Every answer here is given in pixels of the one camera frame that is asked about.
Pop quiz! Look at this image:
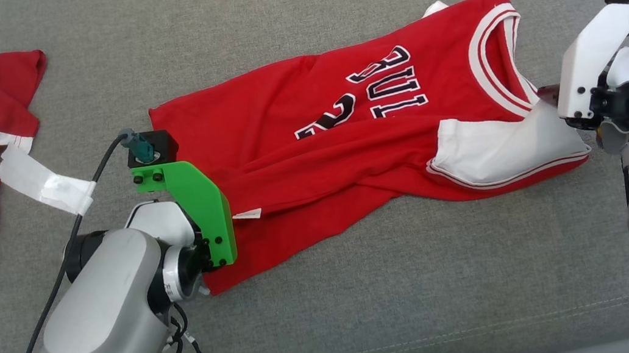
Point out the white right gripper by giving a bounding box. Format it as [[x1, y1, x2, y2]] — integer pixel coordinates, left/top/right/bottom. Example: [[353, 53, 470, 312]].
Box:
[[526, 2, 629, 139]]

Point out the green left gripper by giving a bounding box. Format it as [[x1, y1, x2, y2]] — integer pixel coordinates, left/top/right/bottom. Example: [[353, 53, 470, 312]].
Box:
[[130, 154, 240, 280]]

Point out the red basketball jersey white trim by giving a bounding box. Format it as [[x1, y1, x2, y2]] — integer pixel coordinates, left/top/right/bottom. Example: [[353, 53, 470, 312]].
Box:
[[138, 0, 605, 301]]

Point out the white tape strip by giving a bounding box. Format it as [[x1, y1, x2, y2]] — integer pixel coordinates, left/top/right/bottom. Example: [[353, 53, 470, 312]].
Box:
[[0, 136, 101, 227]]

